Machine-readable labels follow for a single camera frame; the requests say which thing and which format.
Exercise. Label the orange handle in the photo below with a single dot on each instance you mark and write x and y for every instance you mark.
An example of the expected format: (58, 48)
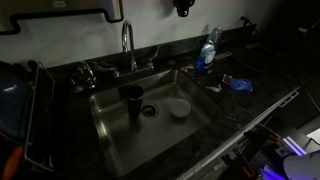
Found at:
(12, 163)

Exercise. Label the blue plate in rack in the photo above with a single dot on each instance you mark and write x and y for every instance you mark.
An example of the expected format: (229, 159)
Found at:
(15, 94)

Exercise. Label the blue dish soap bottle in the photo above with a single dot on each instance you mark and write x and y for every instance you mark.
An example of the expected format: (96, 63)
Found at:
(208, 50)

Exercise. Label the stainless steel sink basin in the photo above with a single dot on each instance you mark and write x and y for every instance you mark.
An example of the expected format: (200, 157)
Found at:
(128, 144)

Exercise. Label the small red white packet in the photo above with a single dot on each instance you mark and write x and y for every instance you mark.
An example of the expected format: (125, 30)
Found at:
(187, 68)

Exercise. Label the chrome gooseneck faucet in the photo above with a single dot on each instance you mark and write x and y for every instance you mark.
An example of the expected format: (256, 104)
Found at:
(127, 47)

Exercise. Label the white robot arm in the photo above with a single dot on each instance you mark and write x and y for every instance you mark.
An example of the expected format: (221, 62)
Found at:
(306, 167)

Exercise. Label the black dish drying rack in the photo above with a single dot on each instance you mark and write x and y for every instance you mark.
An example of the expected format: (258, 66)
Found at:
(39, 139)

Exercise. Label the black tumbler cup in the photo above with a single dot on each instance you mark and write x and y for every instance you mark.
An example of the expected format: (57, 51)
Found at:
(134, 97)

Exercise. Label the black wall soap dispenser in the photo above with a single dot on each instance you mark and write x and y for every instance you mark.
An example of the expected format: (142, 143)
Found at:
(183, 6)

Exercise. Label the blue sponge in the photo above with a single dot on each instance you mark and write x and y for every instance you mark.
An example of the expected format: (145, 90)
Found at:
(237, 84)

